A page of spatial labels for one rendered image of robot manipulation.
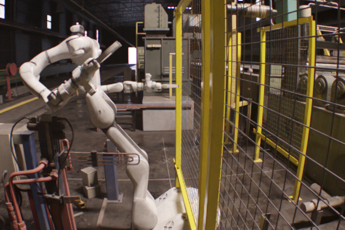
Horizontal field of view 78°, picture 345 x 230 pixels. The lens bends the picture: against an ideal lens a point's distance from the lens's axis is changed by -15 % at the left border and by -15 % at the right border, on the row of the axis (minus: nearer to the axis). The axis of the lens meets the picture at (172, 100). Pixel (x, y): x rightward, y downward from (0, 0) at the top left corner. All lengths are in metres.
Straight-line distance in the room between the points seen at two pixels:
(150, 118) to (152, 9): 2.39
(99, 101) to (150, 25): 4.22
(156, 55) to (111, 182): 3.57
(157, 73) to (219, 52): 4.68
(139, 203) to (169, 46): 4.26
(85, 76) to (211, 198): 0.74
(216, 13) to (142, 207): 1.35
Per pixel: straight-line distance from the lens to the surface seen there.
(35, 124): 1.27
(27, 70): 1.37
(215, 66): 0.90
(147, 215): 1.83
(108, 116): 1.56
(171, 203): 2.06
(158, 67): 5.55
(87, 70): 1.09
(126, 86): 1.86
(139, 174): 1.67
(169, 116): 4.92
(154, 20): 5.65
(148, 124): 4.94
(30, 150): 1.82
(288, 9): 3.54
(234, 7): 3.30
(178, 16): 2.21
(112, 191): 2.62
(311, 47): 2.44
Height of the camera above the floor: 1.42
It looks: 10 degrees down
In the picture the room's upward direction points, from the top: straight up
